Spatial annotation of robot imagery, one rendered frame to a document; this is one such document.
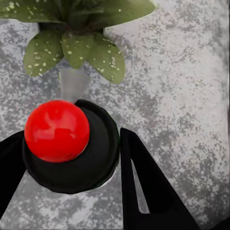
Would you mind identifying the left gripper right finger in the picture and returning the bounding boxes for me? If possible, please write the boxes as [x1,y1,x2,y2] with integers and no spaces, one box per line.
[120,127,201,230]

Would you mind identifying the insectifuge atomizer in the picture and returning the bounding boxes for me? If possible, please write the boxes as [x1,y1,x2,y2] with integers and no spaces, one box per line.
[22,68,121,195]

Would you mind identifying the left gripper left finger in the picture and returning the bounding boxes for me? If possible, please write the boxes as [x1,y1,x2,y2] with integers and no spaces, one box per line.
[0,130,26,219]

